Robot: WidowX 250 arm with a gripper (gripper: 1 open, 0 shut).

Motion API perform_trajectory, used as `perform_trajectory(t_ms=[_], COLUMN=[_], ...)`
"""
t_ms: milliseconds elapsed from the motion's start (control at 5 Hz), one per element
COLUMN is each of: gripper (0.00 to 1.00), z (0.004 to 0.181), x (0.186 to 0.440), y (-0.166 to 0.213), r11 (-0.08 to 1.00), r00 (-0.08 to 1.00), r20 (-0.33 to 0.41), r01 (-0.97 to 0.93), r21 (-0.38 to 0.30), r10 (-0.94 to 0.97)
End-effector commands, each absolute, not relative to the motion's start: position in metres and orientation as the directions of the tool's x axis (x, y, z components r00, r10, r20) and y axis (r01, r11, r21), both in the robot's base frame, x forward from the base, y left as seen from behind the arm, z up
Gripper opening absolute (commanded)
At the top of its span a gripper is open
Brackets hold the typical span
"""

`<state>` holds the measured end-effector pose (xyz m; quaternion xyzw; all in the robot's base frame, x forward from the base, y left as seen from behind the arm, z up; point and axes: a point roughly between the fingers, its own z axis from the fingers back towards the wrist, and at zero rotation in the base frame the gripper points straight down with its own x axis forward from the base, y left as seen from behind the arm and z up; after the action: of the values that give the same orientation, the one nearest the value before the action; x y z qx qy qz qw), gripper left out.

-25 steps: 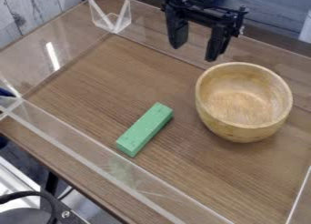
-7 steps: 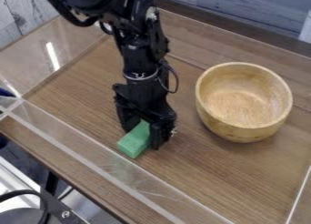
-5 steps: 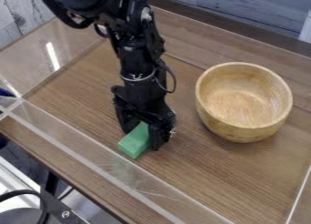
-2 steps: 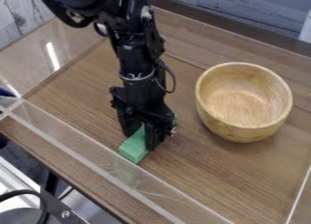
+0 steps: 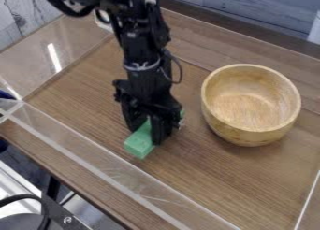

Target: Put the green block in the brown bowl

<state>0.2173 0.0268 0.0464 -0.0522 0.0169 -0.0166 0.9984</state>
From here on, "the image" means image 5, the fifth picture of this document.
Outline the black metal table bracket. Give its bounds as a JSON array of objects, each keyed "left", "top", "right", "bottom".
[{"left": 43, "top": 195, "right": 93, "bottom": 230}]

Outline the black cable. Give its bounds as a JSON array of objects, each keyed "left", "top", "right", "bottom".
[{"left": 0, "top": 194, "right": 54, "bottom": 230}]

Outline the clear acrylic tray wall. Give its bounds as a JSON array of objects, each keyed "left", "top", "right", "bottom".
[{"left": 0, "top": 0, "right": 320, "bottom": 230}]

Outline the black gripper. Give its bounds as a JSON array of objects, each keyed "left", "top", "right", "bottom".
[{"left": 113, "top": 62, "right": 182, "bottom": 146}]

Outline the brown wooden bowl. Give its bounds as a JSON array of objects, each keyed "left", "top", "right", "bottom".
[{"left": 201, "top": 64, "right": 302, "bottom": 147}]

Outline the black table leg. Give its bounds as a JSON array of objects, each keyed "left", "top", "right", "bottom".
[{"left": 47, "top": 177, "right": 62, "bottom": 200}]

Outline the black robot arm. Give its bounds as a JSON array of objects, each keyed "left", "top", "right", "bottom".
[{"left": 47, "top": 0, "right": 182, "bottom": 145}]

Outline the green rectangular block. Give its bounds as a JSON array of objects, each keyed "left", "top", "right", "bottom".
[{"left": 124, "top": 110, "right": 185, "bottom": 159}]

